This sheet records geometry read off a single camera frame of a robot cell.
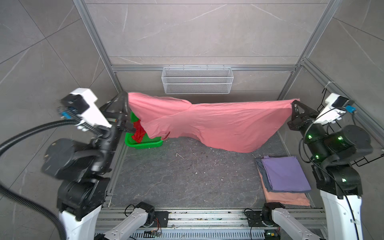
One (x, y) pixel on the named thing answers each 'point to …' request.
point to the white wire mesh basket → (197, 80)
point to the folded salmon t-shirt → (287, 198)
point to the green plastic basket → (146, 143)
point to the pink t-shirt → (235, 127)
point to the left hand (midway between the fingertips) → (125, 89)
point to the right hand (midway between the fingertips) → (293, 100)
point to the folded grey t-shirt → (263, 173)
